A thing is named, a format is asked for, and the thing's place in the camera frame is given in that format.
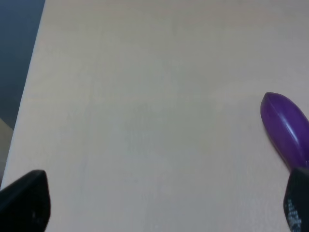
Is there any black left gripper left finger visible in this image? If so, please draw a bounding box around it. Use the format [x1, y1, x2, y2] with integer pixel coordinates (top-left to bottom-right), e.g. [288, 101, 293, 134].
[0, 170, 51, 232]

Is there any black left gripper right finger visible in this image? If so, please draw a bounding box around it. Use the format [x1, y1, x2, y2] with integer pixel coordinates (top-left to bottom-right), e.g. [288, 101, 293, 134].
[283, 168, 309, 232]

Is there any purple eggplant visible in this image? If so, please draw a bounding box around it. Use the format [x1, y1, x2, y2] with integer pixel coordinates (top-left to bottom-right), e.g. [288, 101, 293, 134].
[260, 92, 309, 170]

